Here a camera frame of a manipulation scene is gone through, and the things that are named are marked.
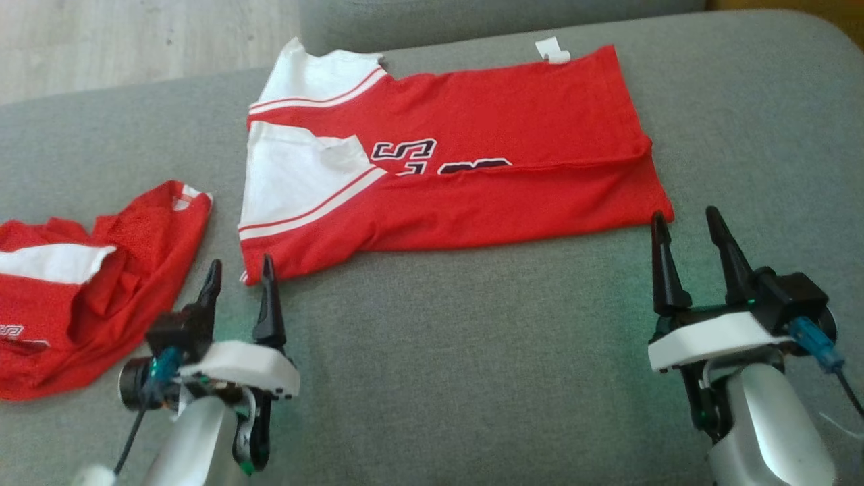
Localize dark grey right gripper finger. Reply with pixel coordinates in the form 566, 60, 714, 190
651, 211, 693, 317
706, 205, 757, 308

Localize wide grey sofa chaise cushion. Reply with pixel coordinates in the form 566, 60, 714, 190
0, 10, 864, 486

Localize camera cable blue plug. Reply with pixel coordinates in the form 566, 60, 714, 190
113, 346, 184, 475
788, 316, 864, 421

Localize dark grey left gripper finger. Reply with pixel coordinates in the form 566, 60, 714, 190
181, 260, 223, 333
252, 254, 288, 349

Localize left camera cable blue plug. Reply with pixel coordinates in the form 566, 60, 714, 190
113, 346, 184, 475

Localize red white sports jersey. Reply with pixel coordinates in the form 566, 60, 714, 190
238, 37, 676, 286

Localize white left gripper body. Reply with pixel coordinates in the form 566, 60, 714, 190
178, 340, 302, 402

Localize right camera cable blue plug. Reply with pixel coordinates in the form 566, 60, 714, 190
788, 316, 864, 421

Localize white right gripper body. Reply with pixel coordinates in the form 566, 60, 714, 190
647, 306, 794, 374

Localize red white sports shorts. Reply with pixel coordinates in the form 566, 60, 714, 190
0, 180, 214, 403

